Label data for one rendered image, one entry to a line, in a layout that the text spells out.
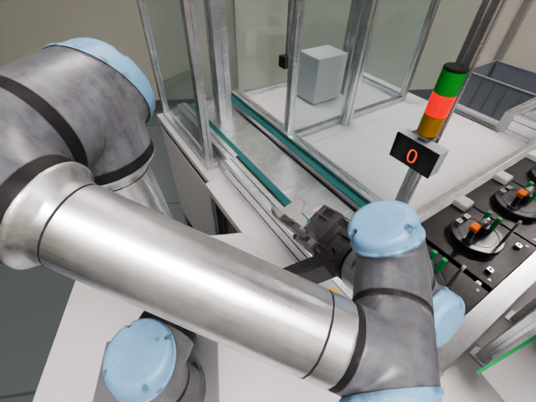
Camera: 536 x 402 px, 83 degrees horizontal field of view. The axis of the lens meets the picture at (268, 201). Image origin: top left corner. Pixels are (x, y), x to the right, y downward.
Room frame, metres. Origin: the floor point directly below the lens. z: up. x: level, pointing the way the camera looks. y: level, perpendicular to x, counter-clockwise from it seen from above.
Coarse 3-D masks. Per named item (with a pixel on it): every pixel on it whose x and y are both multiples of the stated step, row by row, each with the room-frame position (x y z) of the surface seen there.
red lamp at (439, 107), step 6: (432, 96) 0.64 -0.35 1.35; (438, 96) 0.63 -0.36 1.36; (432, 102) 0.64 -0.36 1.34; (438, 102) 0.63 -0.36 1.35; (444, 102) 0.62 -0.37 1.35; (450, 102) 0.62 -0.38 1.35; (426, 108) 0.65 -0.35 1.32; (432, 108) 0.63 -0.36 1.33; (438, 108) 0.62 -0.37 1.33; (444, 108) 0.62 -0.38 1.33; (450, 108) 0.62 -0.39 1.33; (432, 114) 0.63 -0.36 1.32; (438, 114) 0.62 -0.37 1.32; (444, 114) 0.62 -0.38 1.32
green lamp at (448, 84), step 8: (440, 72) 0.65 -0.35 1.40; (448, 72) 0.63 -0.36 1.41; (440, 80) 0.64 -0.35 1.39; (448, 80) 0.63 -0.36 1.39; (456, 80) 0.62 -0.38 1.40; (464, 80) 0.63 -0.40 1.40; (440, 88) 0.63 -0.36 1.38; (448, 88) 0.62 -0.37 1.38; (456, 88) 0.62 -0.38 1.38; (448, 96) 0.62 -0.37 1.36; (456, 96) 0.63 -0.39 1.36
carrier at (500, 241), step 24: (432, 216) 0.65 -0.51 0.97; (456, 216) 0.65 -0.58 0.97; (480, 216) 0.65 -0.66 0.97; (432, 240) 0.55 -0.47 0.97; (456, 240) 0.54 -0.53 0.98; (480, 240) 0.54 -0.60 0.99; (504, 240) 0.53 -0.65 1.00; (456, 264) 0.48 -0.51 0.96; (480, 264) 0.47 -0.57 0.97; (504, 264) 0.48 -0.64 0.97
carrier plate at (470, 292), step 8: (432, 248) 0.52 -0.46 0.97; (440, 256) 0.50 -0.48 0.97; (448, 264) 0.47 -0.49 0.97; (448, 272) 0.45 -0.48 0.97; (456, 272) 0.45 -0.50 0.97; (456, 280) 0.42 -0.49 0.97; (464, 280) 0.42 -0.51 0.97; (472, 280) 0.42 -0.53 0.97; (456, 288) 0.40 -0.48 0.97; (464, 288) 0.40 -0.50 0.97; (472, 288) 0.40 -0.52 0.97; (480, 288) 0.40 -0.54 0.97; (464, 296) 0.38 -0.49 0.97; (472, 296) 0.38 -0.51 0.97; (480, 296) 0.38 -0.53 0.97; (472, 304) 0.36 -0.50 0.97
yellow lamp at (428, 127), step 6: (426, 114) 0.64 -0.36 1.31; (420, 120) 0.65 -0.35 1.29; (426, 120) 0.63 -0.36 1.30; (432, 120) 0.62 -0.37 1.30; (438, 120) 0.62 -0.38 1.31; (444, 120) 0.62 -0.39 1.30; (420, 126) 0.64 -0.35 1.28; (426, 126) 0.63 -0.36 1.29; (432, 126) 0.62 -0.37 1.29; (438, 126) 0.62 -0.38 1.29; (420, 132) 0.63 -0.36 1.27; (426, 132) 0.62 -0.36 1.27; (432, 132) 0.62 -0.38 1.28; (438, 132) 0.62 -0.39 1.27
